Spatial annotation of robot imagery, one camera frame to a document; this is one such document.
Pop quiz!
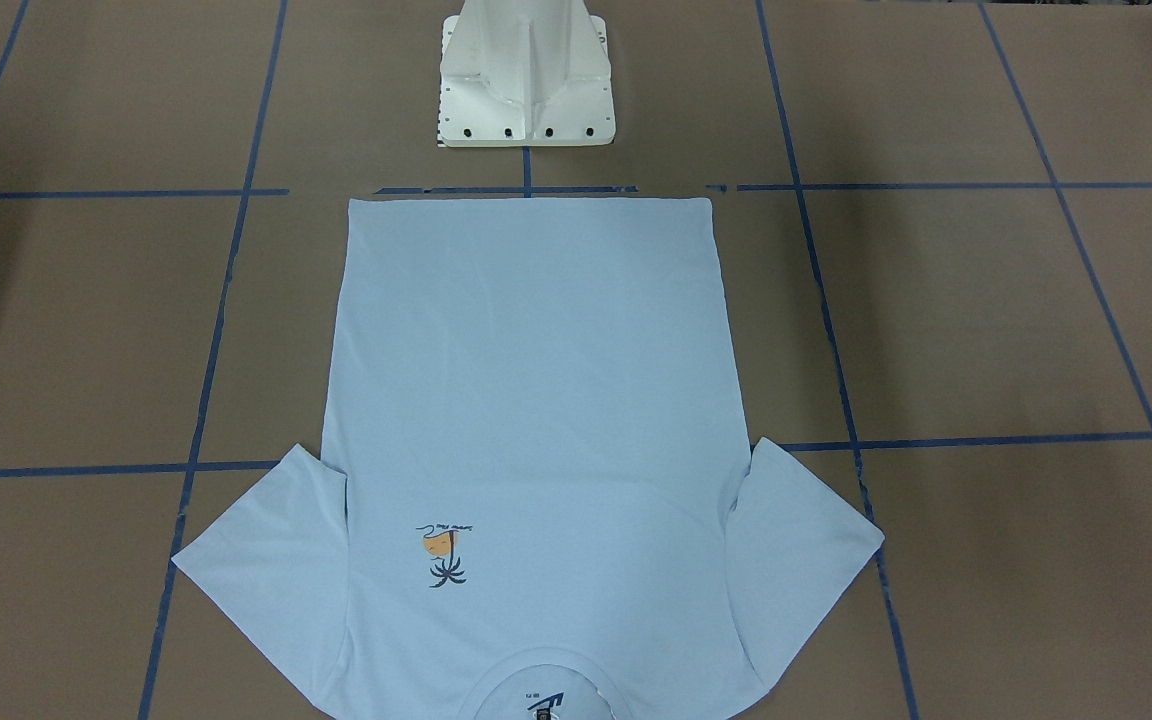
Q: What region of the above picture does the light blue t-shirt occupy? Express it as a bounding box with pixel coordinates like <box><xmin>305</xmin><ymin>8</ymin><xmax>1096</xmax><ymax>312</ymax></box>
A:
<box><xmin>174</xmin><ymin>199</ymin><xmax>884</xmax><ymax>719</ymax></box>

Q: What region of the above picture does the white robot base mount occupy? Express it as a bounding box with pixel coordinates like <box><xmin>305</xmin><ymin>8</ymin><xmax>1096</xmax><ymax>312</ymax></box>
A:
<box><xmin>435</xmin><ymin>1</ymin><xmax>617</xmax><ymax>149</ymax></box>

